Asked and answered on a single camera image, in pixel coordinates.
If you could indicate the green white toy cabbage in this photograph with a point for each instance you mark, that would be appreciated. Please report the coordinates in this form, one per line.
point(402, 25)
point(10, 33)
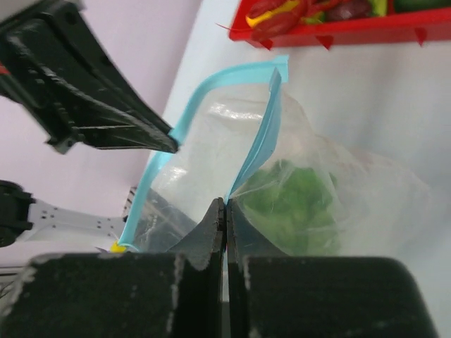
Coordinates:
point(290, 207)

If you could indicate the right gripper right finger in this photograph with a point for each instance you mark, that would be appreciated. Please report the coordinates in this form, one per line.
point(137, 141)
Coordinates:
point(273, 294)

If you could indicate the red plastic tray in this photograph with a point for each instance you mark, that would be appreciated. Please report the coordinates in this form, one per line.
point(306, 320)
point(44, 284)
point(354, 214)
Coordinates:
point(419, 26)

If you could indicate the red toy lobster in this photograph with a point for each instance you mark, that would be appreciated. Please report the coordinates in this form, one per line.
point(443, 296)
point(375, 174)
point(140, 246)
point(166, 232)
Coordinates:
point(268, 19)

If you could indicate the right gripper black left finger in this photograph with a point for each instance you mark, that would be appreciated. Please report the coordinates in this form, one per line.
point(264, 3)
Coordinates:
point(172, 294)

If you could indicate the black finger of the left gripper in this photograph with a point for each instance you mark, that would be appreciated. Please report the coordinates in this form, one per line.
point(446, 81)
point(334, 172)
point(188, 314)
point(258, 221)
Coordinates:
point(53, 66)

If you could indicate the clear zip top bag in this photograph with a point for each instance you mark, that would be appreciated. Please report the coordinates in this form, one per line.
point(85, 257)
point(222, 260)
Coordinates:
point(244, 140)

